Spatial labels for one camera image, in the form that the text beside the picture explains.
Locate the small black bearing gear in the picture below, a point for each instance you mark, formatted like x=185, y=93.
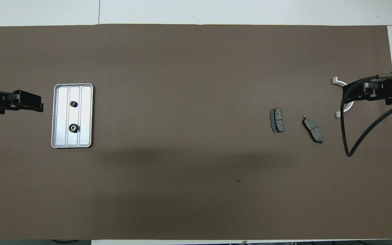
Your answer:
x=74, y=103

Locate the large black bearing gear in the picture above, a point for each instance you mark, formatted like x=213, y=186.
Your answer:
x=73, y=128

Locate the silver metal tray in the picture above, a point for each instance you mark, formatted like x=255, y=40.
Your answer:
x=85, y=115

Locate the elongated dark brake pad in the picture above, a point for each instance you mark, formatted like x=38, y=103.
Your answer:
x=312, y=129

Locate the rectangular dark brake pad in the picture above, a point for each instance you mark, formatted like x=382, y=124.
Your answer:
x=277, y=120

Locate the brown table mat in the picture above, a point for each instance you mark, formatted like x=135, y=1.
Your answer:
x=182, y=102

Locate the white curved plastic bracket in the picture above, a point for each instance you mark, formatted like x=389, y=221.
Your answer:
x=335, y=80

